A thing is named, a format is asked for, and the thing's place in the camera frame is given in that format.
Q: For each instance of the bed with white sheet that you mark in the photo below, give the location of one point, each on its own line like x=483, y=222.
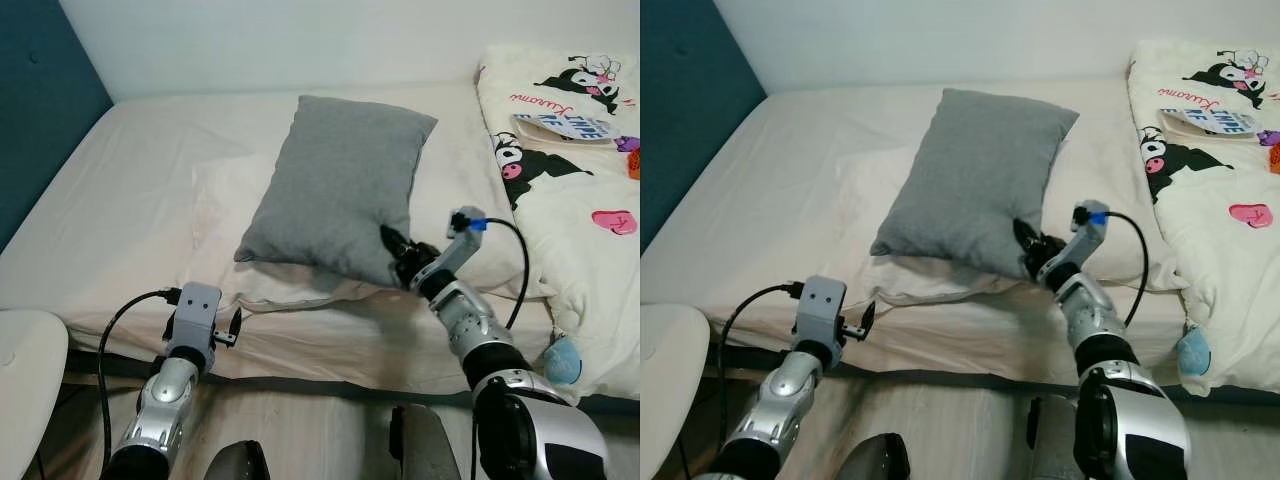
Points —
x=130, y=190
x=790, y=180

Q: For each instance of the robot right leg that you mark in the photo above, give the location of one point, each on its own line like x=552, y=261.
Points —
x=425, y=445
x=1055, y=440

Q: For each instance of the blue and white printed booklet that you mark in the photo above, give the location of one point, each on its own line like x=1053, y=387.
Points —
x=565, y=127
x=1212, y=120

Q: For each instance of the cartoon print white blanket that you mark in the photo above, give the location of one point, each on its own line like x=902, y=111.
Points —
x=1225, y=280
x=575, y=270

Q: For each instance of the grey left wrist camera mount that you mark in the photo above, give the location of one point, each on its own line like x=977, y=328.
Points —
x=820, y=305
x=194, y=312

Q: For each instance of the purple toy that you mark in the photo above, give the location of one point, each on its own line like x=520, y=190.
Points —
x=1271, y=138
x=629, y=144

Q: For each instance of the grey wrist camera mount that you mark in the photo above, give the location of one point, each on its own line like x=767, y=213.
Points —
x=194, y=312
x=462, y=245
x=820, y=305
x=1086, y=235

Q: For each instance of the white pillow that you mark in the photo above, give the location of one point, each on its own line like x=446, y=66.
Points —
x=225, y=215
x=868, y=205

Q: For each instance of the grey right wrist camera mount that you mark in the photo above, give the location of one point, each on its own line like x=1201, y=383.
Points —
x=1086, y=235
x=462, y=245

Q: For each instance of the robot leg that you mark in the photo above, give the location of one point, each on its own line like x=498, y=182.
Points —
x=238, y=462
x=425, y=445
x=1055, y=440
x=875, y=458

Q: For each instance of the dark bed frame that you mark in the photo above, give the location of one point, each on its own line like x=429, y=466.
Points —
x=330, y=383
x=960, y=378

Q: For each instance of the orange toy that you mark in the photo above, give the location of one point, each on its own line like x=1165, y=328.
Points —
x=1275, y=158
x=635, y=165

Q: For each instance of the robot left leg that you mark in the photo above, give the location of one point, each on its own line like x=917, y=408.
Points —
x=238, y=462
x=875, y=458

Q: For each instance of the light blue round tag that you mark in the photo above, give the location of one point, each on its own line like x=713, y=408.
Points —
x=1194, y=352
x=563, y=362

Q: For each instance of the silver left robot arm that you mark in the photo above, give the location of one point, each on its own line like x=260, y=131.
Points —
x=165, y=405
x=785, y=400

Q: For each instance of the grey pillow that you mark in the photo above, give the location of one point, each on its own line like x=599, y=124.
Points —
x=975, y=175
x=335, y=185

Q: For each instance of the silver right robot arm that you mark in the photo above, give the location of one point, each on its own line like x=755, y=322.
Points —
x=500, y=370
x=1120, y=370

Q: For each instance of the teal padded headboard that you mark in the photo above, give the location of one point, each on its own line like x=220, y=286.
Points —
x=45, y=110
x=690, y=110

